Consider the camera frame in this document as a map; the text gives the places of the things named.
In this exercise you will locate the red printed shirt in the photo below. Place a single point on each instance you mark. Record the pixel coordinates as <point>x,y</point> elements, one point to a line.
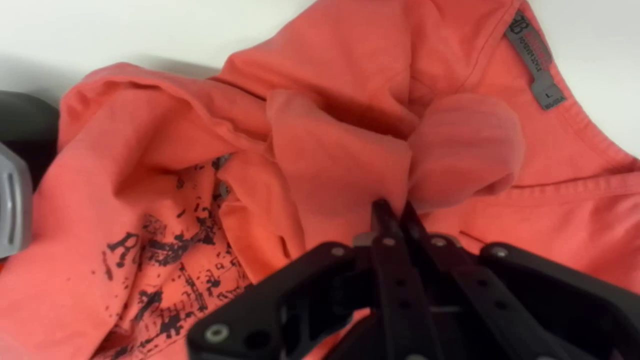
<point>320,132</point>

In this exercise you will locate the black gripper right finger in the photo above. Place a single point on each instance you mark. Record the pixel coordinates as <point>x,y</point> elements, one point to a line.
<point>533,301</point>

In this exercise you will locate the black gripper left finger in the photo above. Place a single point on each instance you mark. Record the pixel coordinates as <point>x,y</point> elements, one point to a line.
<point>312,307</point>

